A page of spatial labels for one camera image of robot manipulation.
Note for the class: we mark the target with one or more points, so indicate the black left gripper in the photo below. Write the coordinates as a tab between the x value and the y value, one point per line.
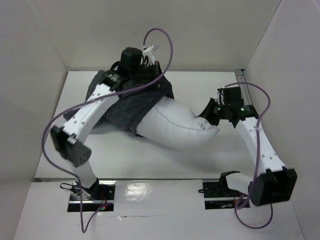
155	69

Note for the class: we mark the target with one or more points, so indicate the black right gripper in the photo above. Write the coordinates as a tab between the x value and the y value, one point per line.
213	110

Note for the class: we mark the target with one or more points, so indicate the white pillow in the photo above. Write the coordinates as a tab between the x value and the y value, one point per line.
174	124

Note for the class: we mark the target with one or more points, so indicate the dark grey checked pillowcase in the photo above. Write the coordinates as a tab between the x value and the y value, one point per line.
131	108

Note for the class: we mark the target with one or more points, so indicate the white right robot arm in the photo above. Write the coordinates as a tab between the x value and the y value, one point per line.
272	181

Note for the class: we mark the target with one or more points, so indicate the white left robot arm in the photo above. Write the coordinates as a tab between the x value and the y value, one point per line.
69	139

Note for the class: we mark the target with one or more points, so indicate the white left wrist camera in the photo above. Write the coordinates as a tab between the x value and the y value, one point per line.
149	55

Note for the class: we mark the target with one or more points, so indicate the aluminium rail frame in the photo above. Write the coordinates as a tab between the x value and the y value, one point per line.
239	75

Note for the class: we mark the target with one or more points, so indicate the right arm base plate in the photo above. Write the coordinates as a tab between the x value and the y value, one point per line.
217	194

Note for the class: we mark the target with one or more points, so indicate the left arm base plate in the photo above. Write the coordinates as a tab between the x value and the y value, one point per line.
103	199

